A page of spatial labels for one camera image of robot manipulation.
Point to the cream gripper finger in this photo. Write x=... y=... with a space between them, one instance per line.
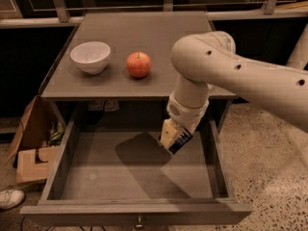
x=169 y=133

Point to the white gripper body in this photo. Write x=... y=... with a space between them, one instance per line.
x=185 y=112

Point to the dark blue rxbar wrapper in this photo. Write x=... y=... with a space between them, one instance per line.
x=180 y=142

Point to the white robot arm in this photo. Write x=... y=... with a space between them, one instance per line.
x=210 y=59

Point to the grey open top drawer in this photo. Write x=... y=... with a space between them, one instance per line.
x=107 y=178

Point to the grey cabinet counter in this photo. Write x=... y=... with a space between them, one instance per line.
x=142 y=102

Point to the metal drawer knob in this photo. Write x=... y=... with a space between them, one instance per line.
x=139 y=225

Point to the red apple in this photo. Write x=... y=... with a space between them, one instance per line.
x=138 y=64

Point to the white ceramic bowl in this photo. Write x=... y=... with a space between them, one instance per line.
x=91 y=57

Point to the green snack bag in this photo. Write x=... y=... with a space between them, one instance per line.
x=55 y=134

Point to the brown cardboard box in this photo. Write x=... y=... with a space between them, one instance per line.
x=33 y=156

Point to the white sneaker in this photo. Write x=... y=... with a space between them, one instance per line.
x=11 y=198

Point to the metal window railing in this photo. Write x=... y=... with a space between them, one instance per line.
x=23 y=13

